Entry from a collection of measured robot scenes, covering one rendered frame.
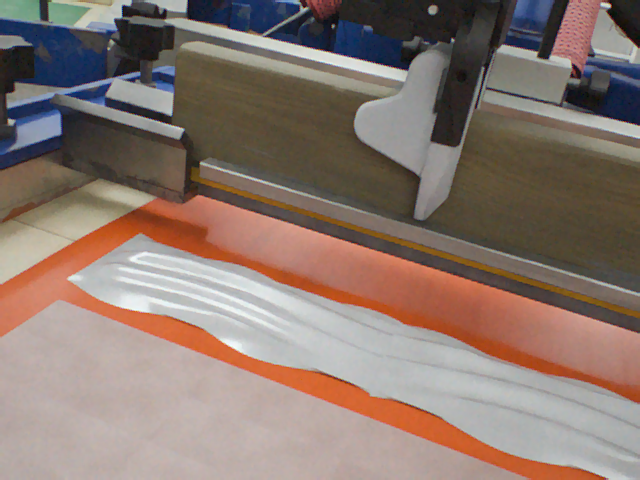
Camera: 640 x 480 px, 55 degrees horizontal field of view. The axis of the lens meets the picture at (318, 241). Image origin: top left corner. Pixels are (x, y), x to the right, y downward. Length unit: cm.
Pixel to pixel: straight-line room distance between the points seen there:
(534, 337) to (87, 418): 25
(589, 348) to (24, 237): 35
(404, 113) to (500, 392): 15
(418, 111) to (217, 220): 18
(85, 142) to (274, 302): 18
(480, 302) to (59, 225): 28
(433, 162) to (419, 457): 15
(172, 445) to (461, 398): 14
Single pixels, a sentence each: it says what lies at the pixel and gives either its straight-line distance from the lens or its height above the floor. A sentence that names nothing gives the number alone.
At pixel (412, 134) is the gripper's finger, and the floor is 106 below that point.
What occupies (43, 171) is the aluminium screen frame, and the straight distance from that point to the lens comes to 45.
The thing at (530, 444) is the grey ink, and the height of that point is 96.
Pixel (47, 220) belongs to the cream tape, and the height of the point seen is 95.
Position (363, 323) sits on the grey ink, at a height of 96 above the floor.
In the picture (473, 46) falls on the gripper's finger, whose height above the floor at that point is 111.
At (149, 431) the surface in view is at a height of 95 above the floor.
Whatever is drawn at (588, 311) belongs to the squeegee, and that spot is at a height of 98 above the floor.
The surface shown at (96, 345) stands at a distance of 32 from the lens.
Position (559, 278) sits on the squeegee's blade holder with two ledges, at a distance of 35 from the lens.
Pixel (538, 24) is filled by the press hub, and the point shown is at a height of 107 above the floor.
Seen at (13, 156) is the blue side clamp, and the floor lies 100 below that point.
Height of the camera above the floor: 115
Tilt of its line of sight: 27 degrees down
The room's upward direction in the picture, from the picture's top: 10 degrees clockwise
